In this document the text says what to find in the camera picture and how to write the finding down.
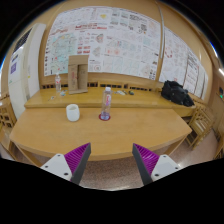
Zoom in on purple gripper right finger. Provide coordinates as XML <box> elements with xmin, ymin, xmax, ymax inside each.
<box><xmin>132</xmin><ymin>144</ymin><xmax>181</xmax><ymax>185</ymax></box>

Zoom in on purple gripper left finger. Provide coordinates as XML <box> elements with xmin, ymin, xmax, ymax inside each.
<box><xmin>41</xmin><ymin>143</ymin><xmax>91</xmax><ymax>185</ymax></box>

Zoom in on clear plastic water bottle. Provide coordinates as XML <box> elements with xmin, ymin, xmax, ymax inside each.
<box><xmin>101</xmin><ymin>87</ymin><xmax>112</xmax><ymax>116</ymax></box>

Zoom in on white ceramic cup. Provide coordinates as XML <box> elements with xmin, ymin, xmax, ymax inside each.
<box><xmin>66</xmin><ymin>104</ymin><xmax>80</xmax><ymax>122</ymax></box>

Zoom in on red round coaster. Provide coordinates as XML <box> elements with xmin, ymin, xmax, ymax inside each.
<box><xmin>98</xmin><ymin>114</ymin><xmax>111</xmax><ymax>121</ymax></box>

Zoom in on wooden chair right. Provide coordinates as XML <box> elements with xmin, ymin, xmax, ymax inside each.
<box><xmin>187</xmin><ymin>107</ymin><xmax>215</xmax><ymax>149</ymax></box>

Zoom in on wooden chair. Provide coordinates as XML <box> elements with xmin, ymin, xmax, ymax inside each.
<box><xmin>187</xmin><ymin>107</ymin><xmax>215</xmax><ymax>149</ymax></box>
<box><xmin>0</xmin><ymin>97</ymin><xmax>17</xmax><ymax>142</ymax></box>

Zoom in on small bottle cap object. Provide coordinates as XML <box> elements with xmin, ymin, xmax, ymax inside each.
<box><xmin>60</xmin><ymin>91</ymin><xmax>66</xmax><ymax>96</ymax></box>

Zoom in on wooden chair left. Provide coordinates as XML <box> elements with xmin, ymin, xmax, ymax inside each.
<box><xmin>0</xmin><ymin>97</ymin><xmax>17</xmax><ymax>142</ymax></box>

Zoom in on black backpack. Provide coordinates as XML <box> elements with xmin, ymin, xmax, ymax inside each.
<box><xmin>161</xmin><ymin>80</ymin><xmax>194</xmax><ymax>107</ymax></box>

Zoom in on small items on back table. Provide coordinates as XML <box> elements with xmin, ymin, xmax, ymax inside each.
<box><xmin>115</xmin><ymin>90</ymin><xmax>134</xmax><ymax>95</ymax></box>

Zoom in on brown cardboard box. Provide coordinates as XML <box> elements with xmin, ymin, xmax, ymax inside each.
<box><xmin>68</xmin><ymin>55</ymin><xmax>88</xmax><ymax>94</ymax></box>

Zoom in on white standing air conditioner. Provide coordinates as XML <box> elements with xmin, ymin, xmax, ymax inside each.
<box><xmin>8</xmin><ymin>23</ymin><xmax>46</xmax><ymax>118</ymax></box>

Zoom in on right wall poster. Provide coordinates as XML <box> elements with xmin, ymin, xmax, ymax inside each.
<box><xmin>159</xmin><ymin>28</ymin><xmax>208</xmax><ymax>99</ymax></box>

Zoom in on large left wall poster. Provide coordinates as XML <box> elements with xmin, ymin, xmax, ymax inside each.
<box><xmin>44</xmin><ymin>6</ymin><xmax>160</xmax><ymax>80</ymax></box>

